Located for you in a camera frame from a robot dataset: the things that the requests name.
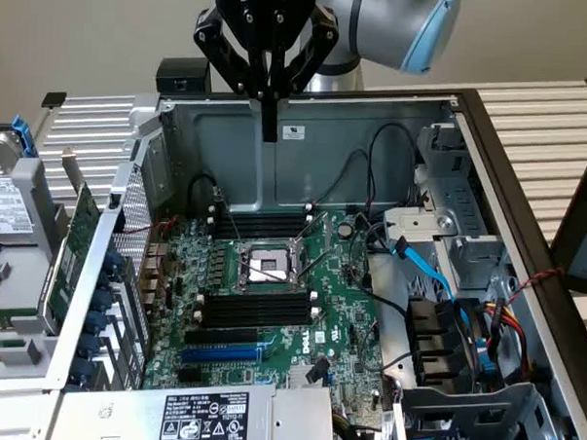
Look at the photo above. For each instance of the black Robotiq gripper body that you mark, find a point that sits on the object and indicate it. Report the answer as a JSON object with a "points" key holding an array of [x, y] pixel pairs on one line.
{"points": [[263, 14]]}

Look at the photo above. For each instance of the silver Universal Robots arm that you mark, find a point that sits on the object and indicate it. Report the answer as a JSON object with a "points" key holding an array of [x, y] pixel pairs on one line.
{"points": [[380, 24]]}

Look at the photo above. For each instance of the black box with port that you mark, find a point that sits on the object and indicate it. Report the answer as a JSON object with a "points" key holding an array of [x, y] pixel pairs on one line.
{"points": [[178, 73]]}

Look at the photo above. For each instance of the grey metal PC case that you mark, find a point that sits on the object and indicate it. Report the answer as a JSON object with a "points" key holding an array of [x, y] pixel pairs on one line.
{"points": [[356, 115]]}

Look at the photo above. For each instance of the thin metal locking lever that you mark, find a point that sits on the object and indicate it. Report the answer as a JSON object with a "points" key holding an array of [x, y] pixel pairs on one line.
{"points": [[321, 260], [235, 227]]}

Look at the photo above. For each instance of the metal socket cover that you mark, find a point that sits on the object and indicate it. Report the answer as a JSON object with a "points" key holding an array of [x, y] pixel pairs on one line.
{"points": [[322, 231]]}

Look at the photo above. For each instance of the round coin battery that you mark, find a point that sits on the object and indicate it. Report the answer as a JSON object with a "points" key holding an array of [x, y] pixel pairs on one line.
{"points": [[346, 229]]}

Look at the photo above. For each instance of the light grey metal disk bay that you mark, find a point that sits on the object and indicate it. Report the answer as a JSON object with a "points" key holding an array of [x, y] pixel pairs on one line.
{"points": [[420, 225]]}

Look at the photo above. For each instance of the green graphics card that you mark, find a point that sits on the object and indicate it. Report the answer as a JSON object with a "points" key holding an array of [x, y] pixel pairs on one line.
{"points": [[82, 211]]}

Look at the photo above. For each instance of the metal CPU socket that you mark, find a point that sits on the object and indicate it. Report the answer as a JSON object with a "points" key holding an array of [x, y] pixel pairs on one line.
{"points": [[267, 270]]}

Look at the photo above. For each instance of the grey hard drive caddy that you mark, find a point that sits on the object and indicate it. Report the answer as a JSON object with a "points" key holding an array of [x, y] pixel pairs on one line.
{"points": [[27, 179]]}

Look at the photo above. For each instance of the blue card retention clip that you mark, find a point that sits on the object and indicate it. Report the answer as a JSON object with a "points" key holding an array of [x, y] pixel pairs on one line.
{"points": [[112, 262], [89, 343], [95, 321], [102, 300], [80, 369]]}

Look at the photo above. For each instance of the green Dell motherboard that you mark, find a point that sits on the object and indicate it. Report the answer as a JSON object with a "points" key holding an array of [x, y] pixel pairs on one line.
{"points": [[329, 290]]}

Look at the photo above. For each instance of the silver hard disk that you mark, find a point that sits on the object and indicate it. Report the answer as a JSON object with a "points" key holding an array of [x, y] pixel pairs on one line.
{"points": [[2, 202]]}

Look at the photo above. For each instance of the long black expansion slot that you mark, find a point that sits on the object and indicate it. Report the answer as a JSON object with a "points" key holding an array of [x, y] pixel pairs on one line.
{"points": [[220, 336]]}

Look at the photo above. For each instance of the long blue expansion slot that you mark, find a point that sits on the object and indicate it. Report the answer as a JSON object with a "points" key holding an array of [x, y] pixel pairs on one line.
{"points": [[219, 355]]}

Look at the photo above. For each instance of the black framed grey panel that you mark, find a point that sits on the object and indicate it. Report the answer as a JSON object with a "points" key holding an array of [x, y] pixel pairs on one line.
{"points": [[582, 193]]}

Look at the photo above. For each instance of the black fan shroud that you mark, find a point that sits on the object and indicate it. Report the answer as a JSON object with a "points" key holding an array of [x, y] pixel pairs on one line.
{"points": [[430, 333]]}

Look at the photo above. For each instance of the short black expansion slot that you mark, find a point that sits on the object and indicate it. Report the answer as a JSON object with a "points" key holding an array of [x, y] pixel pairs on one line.
{"points": [[189, 376]]}

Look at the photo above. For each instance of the silver finned heatsink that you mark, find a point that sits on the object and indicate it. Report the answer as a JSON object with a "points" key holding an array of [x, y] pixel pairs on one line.
{"points": [[301, 374]]}

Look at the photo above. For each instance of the silver power supply with label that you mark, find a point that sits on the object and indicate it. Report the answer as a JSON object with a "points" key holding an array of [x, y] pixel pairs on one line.
{"points": [[119, 412]]}

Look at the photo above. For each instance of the dark grey metal disk bay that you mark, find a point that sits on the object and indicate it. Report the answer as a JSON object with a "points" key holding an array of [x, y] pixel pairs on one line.
{"points": [[460, 407]]}

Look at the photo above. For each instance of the blue plastic disk bracket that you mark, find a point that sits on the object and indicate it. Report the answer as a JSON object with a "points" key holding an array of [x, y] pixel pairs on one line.
{"points": [[24, 135]]}

